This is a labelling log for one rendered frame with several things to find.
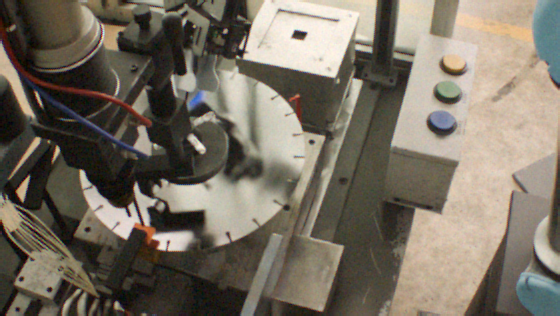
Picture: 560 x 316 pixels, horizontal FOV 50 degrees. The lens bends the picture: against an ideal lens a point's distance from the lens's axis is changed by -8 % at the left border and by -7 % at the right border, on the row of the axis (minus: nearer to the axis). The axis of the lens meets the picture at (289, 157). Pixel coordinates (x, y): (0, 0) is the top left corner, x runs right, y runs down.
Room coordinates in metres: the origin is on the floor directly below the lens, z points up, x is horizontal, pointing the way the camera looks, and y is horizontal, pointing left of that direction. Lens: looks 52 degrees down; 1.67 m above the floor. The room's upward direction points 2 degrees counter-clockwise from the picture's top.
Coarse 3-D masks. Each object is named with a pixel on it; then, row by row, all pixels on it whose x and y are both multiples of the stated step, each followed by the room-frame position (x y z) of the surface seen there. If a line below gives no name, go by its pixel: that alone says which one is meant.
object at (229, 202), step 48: (144, 96) 0.69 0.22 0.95; (240, 96) 0.68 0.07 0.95; (144, 144) 0.59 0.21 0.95; (240, 144) 0.58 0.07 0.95; (288, 144) 0.58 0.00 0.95; (96, 192) 0.51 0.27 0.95; (192, 192) 0.50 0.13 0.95; (240, 192) 0.50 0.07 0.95; (288, 192) 0.50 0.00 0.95; (192, 240) 0.43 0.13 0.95
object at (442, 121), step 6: (432, 114) 0.66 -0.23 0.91; (438, 114) 0.66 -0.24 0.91; (444, 114) 0.66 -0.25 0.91; (450, 114) 0.66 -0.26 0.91; (432, 120) 0.65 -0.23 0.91; (438, 120) 0.65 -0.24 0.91; (444, 120) 0.65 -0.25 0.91; (450, 120) 0.65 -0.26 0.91; (432, 126) 0.65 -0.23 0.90; (438, 126) 0.64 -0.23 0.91; (444, 126) 0.64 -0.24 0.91; (450, 126) 0.64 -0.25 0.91
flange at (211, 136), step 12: (192, 120) 0.62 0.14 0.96; (204, 132) 0.60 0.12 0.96; (216, 132) 0.60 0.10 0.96; (204, 144) 0.58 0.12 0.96; (216, 144) 0.58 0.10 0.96; (204, 156) 0.56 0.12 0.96; (216, 156) 0.56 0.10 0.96; (204, 168) 0.54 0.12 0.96; (216, 168) 0.54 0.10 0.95; (180, 180) 0.52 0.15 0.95; (192, 180) 0.52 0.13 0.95
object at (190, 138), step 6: (210, 114) 0.60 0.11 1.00; (198, 120) 0.59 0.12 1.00; (204, 120) 0.59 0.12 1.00; (192, 126) 0.57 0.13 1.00; (198, 126) 0.58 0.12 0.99; (192, 132) 0.57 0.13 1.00; (186, 138) 0.56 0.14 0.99; (192, 138) 0.56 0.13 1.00; (156, 144) 0.55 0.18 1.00; (186, 144) 0.56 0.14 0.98; (192, 144) 0.56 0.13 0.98; (198, 144) 0.55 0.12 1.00; (198, 150) 0.54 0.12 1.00; (204, 150) 0.54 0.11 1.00
